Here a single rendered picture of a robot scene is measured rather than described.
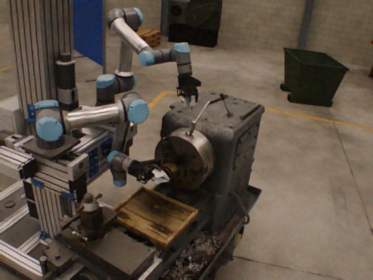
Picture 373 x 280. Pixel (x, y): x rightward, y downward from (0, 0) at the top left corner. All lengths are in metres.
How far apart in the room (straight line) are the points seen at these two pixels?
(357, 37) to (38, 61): 10.93
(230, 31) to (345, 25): 3.85
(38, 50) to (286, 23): 10.30
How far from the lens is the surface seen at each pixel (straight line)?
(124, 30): 1.78
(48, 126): 1.51
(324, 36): 11.73
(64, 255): 1.48
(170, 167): 1.61
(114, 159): 1.70
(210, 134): 1.74
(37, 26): 1.79
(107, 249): 1.39
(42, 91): 1.89
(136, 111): 1.55
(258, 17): 11.57
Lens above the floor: 1.98
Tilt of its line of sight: 27 degrees down
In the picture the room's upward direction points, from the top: 5 degrees clockwise
